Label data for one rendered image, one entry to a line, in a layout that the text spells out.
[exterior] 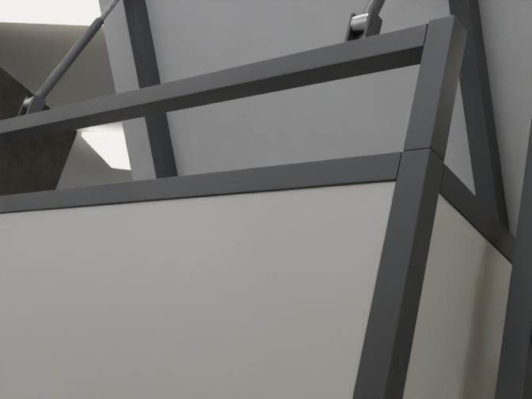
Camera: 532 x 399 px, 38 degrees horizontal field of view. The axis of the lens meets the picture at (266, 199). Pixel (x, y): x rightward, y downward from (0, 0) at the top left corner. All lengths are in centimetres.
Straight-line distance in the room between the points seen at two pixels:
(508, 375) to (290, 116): 92
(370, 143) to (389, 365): 82
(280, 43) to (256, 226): 74
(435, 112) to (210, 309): 40
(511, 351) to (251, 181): 42
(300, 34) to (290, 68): 52
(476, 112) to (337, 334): 66
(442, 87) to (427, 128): 6
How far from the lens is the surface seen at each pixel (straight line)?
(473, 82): 145
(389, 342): 87
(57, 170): 556
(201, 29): 188
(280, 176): 107
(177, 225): 117
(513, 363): 98
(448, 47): 103
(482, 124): 145
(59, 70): 181
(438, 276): 96
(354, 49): 112
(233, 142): 184
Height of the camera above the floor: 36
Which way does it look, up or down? 21 degrees up
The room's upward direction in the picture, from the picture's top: 15 degrees clockwise
